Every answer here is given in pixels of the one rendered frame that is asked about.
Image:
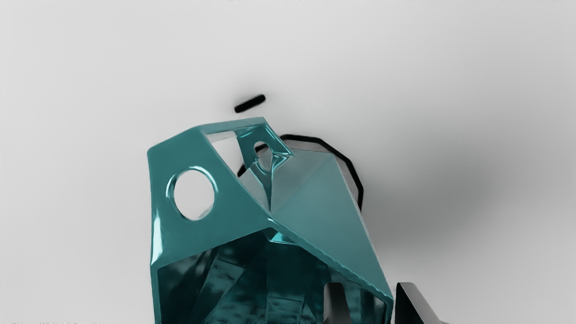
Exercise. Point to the teal faceted mug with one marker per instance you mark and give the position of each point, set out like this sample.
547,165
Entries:
234,211

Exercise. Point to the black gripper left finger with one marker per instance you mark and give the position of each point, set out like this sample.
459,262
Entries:
335,306

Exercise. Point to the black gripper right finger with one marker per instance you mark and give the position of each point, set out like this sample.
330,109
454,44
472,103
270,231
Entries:
411,308

